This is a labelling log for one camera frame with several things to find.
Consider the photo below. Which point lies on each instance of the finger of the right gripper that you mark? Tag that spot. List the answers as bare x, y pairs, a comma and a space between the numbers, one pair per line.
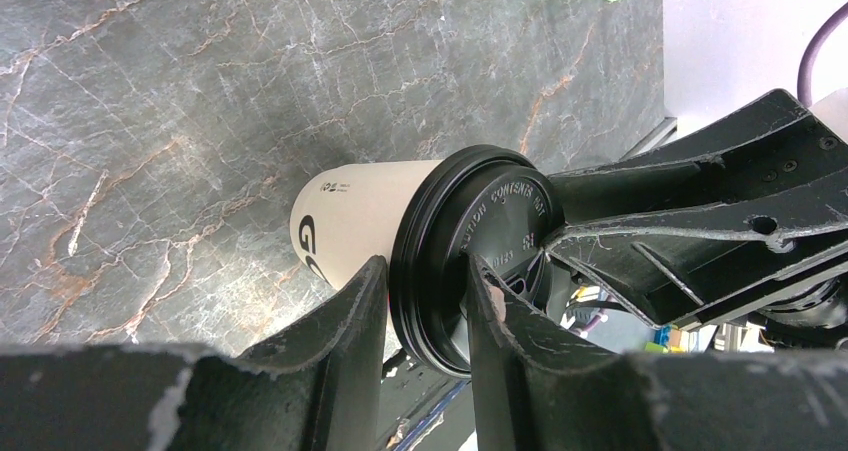
768, 146
701, 265

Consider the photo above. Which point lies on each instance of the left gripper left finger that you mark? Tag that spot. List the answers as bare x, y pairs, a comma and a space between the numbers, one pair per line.
312, 386

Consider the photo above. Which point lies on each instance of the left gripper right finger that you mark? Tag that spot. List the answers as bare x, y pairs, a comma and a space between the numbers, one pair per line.
537, 386

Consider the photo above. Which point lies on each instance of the white paper cup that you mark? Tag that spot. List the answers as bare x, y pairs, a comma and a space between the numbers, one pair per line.
344, 216

